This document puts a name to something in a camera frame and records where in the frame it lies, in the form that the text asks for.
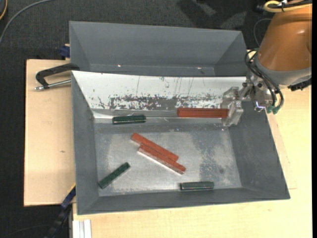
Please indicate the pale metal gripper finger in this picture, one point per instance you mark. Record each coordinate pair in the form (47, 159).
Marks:
(230, 95)
(235, 115)

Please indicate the red-brown flat block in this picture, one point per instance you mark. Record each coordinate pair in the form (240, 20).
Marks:
(153, 146)
(166, 160)
(200, 113)

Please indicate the dark green flat block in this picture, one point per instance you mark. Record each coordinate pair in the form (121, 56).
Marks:
(114, 175)
(128, 119)
(196, 185)

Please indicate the grey metal bin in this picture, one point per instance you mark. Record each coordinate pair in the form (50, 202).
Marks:
(153, 46)

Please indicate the pale wood board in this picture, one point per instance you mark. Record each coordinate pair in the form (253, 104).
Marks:
(47, 133)

